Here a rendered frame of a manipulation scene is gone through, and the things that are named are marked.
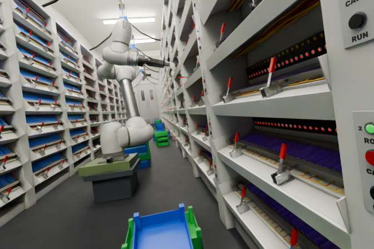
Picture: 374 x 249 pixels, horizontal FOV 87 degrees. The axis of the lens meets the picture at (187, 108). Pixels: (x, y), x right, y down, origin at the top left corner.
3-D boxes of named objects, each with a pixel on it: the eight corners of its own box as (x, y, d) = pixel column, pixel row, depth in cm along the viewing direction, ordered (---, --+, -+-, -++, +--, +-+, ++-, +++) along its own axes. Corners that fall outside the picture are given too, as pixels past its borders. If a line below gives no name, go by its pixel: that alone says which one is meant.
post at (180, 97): (183, 157, 225) (163, 0, 225) (182, 155, 235) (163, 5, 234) (200, 154, 228) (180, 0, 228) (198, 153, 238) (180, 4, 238)
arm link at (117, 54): (126, 64, 118) (129, 43, 119) (98, 59, 116) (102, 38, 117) (128, 69, 129) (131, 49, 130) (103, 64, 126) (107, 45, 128)
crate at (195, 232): (123, 269, 72) (121, 248, 72) (131, 235, 91) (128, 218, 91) (203, 250, 76) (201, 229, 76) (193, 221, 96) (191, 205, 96)
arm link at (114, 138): (100, 153, 148) (97, 124, 149) (124, 148, 157) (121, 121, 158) (103, 155, 134) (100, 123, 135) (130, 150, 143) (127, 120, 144)
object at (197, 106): (208, 114, 96) (198, 88, 96) (188, 114, 156) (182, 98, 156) (245, 99, 100) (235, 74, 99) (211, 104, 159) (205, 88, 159)
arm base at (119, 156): (94, 165, 131) (93, 157, 131) (106, 158, 153) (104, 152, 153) (122, 161, 132) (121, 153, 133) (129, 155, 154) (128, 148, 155)
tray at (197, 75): (203, 74, 96) (196, 56, 96) (185, 89, 156) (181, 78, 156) (239, 60, 99) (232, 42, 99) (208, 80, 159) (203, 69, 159)
